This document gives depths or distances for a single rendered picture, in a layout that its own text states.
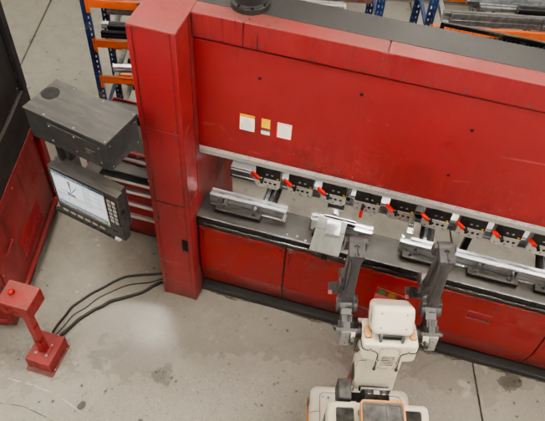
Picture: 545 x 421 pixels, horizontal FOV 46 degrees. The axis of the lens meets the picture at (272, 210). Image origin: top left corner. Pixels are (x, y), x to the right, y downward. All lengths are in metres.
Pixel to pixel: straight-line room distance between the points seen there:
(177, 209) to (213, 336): 1.09
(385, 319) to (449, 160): 0.89
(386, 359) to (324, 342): 1.32
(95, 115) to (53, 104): 0.23
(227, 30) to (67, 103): 0.85
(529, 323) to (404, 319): 1.28
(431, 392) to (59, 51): 4.79
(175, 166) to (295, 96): 0.83
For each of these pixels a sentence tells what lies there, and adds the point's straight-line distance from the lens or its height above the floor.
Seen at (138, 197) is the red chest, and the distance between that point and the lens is 4.66.
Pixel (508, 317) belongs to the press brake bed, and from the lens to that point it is 4.27.
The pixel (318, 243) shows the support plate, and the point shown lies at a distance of 3.83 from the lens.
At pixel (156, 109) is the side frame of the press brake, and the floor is 1.80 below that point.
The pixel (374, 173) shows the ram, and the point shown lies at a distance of 3.56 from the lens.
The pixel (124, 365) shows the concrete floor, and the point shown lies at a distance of 4.57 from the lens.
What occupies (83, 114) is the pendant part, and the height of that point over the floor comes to 1.95.
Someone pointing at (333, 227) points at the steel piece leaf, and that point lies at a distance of 3.92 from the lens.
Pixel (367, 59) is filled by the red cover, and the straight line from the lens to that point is 3.07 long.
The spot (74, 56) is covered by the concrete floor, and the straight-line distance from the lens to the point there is 6.89.
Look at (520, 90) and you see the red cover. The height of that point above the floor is 2.25.
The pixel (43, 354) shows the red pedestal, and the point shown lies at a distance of 4.58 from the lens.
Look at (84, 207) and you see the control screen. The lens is 3.57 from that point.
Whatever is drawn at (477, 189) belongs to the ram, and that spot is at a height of 1.57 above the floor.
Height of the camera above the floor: 4.05
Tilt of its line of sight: 50 degrees down
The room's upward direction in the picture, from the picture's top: 4 degrees clockwise
